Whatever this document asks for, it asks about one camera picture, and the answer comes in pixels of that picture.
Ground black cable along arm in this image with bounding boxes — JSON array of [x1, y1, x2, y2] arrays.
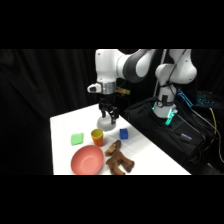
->
[[152, 49, 188, 101]]

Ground brown plush toy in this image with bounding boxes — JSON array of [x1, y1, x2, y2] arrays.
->
[[104, 139, 136, 176]]

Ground black robot stand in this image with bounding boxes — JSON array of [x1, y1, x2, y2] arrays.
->
[[123, 97, 208, 168]]

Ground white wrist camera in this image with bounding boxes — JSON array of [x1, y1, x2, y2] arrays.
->
[[86, 82, 103, 94]]

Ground yellow cable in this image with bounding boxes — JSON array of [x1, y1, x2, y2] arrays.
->
[[208, 107, 224, 164]]

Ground gray bowl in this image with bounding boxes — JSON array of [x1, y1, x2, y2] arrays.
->
[[96, 114, 118, 132]]

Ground orange cup with yellow rim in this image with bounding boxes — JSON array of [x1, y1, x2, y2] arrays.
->
[[90, 128, 105, 147]]

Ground electronics box with teal lights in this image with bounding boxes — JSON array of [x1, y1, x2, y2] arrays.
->
[[195, 90, 219, 108]]

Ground blue plastic frame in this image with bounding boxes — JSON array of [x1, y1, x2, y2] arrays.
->
[[176, 88, 195, 108]]

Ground pink bowl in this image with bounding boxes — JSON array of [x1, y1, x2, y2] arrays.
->
[[70, 144, 105, 176]]

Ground tan wrist mounted block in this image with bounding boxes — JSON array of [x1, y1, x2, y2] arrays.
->
[[116, 87, 131, 98]]

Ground green block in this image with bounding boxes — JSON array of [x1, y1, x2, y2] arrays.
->
[[70, 132, 85, 147]]

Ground silver blue pen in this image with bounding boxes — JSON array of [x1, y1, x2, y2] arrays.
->
[[179, 132, 194, 141]]

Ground blue cube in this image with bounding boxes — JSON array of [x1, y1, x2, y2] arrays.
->
[[119, 128, 130, 140]]

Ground black curtain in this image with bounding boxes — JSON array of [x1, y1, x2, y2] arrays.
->
[[0, 49, 224, 176]]

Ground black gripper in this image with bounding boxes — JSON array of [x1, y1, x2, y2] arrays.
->
[[98, 94, 120, 125]]

